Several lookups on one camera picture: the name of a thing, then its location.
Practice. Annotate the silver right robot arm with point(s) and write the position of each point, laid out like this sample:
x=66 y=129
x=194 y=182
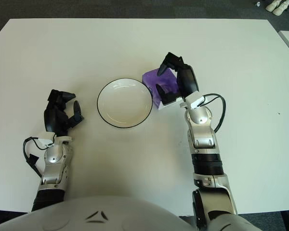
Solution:
x=202 y=125

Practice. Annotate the small white floor object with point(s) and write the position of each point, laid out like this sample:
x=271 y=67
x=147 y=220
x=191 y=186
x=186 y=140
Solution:
x=257 y=3

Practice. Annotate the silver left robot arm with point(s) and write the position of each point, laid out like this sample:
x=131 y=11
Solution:
x=51 y=156

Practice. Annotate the white shoe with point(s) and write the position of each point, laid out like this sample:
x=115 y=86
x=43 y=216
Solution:
x=284 y=9
x=272 y=5

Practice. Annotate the purple tissue paper pack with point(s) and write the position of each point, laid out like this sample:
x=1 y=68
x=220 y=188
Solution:
x=151 y=78

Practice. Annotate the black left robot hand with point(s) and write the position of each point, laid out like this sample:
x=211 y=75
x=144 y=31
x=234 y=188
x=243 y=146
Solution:
x=53 y=118

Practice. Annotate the white plate with black rim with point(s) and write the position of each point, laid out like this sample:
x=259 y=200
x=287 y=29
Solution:
x=124 y=103

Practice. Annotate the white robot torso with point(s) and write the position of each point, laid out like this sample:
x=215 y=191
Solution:
x=86 y=214

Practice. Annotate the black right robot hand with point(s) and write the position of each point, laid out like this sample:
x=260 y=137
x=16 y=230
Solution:
x=189 y=81

